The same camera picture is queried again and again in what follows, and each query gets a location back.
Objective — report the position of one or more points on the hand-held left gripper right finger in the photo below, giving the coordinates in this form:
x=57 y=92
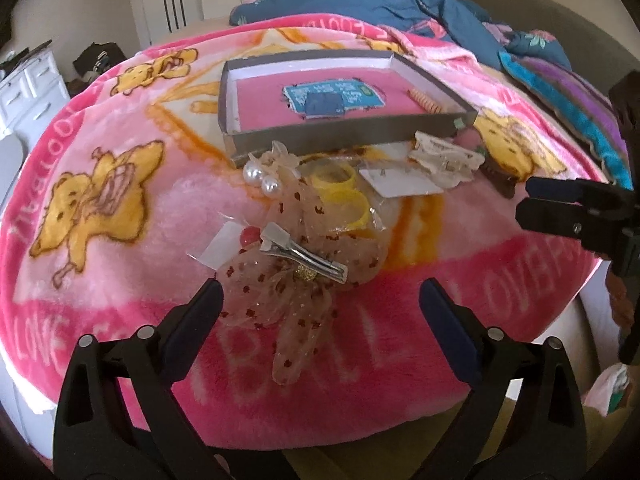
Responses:
x=442 y=315

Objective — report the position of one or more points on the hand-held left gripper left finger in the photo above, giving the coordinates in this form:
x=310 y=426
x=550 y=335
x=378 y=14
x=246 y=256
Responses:
x=197 y=310

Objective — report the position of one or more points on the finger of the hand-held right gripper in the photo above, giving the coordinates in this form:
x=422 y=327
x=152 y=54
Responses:
x=550 y=220
x=560 y=189

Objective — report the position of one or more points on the brown hair clip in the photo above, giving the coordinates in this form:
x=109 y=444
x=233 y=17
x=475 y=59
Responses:
x=505 y=185

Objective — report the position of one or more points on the dotted organza bow hair clip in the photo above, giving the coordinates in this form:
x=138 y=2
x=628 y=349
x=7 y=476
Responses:
x=260 y=280

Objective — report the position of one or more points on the cream hair claw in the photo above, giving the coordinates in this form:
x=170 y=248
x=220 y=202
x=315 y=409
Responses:
x=440 y=152

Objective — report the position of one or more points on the white earring card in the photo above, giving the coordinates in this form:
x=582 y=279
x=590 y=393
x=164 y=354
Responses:
x=400 y=182

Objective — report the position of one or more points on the bag of yellow rings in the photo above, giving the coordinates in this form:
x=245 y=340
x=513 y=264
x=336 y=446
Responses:
x=345 y=180

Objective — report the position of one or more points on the grey cardboard box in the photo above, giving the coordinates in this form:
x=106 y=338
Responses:
x=350 y=132

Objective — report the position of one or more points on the person's right hand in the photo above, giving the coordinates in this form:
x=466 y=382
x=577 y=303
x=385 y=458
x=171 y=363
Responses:
x=624 y=302

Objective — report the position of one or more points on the pink bear printed blanket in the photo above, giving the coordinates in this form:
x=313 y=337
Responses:
x=450 y=270

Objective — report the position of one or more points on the purple teal striped pillow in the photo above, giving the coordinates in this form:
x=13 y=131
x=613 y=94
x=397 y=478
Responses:
x=575 y=100

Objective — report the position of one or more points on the pearl hair clip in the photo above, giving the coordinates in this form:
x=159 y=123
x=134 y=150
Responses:
x=270 y=185

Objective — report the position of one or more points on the white plastic bag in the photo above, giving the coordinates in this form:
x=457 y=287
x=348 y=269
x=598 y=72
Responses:
x=615 y=390

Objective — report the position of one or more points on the grey padded headboard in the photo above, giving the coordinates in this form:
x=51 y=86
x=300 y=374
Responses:
x=550 y=5

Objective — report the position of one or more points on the blue printed booklet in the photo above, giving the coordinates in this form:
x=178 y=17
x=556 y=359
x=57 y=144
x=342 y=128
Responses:
x=350 y=92

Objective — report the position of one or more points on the blue floral duvet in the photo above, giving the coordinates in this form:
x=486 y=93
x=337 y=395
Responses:
x=400 y=5

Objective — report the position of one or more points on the dark bag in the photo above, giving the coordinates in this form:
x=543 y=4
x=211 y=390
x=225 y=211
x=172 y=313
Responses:
x=97 y=60

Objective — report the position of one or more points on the white drawer cabinet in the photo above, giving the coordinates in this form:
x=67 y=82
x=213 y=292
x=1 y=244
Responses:
x=30 y=90

